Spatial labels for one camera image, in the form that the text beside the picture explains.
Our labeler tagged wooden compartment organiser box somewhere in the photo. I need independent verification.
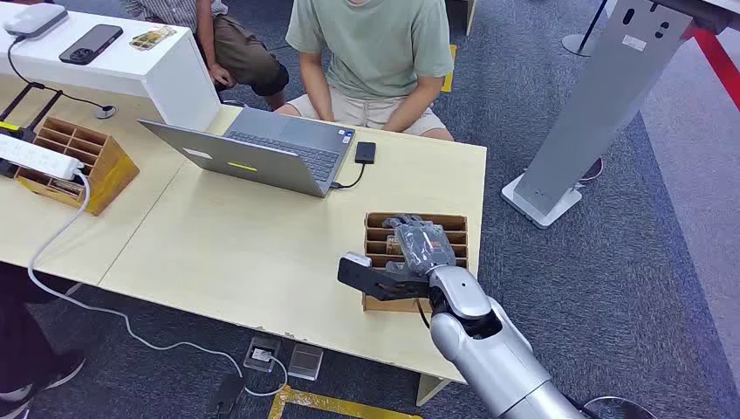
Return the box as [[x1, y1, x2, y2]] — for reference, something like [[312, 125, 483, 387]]
[[15, 116, 141, 217]]

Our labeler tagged pale table leg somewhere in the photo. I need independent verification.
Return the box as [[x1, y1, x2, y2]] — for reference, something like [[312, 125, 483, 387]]
[[415, 373, 453, 408]]

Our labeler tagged grey open laptop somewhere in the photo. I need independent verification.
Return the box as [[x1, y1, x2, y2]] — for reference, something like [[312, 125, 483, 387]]
[[138, 106, 357, 200]]

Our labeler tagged thin black power cable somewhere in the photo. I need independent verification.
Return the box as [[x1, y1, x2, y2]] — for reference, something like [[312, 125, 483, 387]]
[[6, 35, 109, 112]]

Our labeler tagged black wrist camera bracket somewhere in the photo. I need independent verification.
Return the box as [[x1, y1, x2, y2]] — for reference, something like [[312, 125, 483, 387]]
[[337, 251, 434, 302]]

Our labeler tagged flat grey mini computer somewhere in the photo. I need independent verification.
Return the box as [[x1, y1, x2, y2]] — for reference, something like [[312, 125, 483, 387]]
[[3, 3, 70, 41]]

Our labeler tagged person in striped shirt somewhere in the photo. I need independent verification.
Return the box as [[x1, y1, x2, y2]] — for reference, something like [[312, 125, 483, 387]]
[[120, 0, 291, 112]]

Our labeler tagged open floor socket box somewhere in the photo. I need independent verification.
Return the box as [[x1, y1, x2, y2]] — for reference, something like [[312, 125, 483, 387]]
[[243, 336, 282, 374]]

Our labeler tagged yellow patterned card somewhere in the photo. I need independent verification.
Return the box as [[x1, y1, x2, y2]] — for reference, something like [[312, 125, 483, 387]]
[[128, 25, 178, 52]]

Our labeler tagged black smartphone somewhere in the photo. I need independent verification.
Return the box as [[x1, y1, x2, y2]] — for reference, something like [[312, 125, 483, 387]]
[[58, 24, 125, 66]]

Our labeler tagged person in green shirt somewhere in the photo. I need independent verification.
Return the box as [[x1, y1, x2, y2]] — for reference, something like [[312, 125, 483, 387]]
[[273, 0, 456, 142]]

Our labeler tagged red barrier belt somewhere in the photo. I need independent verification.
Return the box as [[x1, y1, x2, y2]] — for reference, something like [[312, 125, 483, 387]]
[[682, 23, 740, 112]]

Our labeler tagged small black external drive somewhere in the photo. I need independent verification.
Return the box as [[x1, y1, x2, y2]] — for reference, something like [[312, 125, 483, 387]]
[[353, 141, 378, 166]]

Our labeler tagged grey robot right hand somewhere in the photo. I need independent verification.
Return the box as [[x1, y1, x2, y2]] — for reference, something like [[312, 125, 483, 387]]
[[382, 214, 458, 277]]

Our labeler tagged stanchion pole with base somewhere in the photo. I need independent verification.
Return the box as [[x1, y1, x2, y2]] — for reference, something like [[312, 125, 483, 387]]
[[561, 0, 609, 58]]

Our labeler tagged person in black trousers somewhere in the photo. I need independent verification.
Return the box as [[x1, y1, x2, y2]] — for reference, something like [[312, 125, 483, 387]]
[[0, 261, 87, 419]]

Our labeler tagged silver kiosk stand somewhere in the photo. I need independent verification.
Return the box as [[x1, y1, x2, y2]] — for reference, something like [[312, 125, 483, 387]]
[[500, 0, 695, 230]]

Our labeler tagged red cable at kiosk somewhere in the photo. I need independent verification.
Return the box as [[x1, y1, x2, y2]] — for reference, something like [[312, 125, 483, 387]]
[[577, 156, 606, 184]]

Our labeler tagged wooden slotted card holder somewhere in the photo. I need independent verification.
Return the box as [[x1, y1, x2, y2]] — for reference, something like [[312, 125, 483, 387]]
[[362, 211, 470, 314]]

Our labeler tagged yellow floor tape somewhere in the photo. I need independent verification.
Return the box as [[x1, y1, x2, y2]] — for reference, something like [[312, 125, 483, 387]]
[[266, 385, 424, 419]]

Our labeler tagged grey floor cable loop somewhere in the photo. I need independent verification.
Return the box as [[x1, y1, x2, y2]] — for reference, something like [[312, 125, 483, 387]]
[[582, 395, 659, 419]]

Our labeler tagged yellow chair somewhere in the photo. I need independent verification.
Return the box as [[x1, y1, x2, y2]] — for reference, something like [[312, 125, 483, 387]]
[[441, 44, 458, 94]]

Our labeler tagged white desk riser shelf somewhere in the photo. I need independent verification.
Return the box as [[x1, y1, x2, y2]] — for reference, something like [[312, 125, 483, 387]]
[[0, 8, 222, 133]]

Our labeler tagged white power strip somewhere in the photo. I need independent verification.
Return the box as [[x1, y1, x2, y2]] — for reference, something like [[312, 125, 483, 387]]
[[0, 133, 86, 182]]

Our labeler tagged black antenna router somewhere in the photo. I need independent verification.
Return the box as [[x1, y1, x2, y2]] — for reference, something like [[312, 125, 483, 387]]
[[0, 81, 64, 179]]

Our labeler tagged short black drive cable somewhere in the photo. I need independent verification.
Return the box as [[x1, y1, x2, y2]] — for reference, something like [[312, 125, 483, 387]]
[[331, 162, 367, 191]]

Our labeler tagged long white power cord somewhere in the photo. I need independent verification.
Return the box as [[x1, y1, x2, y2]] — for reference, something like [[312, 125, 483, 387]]
[[27, 168, 289, 398]]

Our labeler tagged closed floor socket lid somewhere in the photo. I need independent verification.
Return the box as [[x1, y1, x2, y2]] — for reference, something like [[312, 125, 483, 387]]
[[286, 343, 325, 382]]

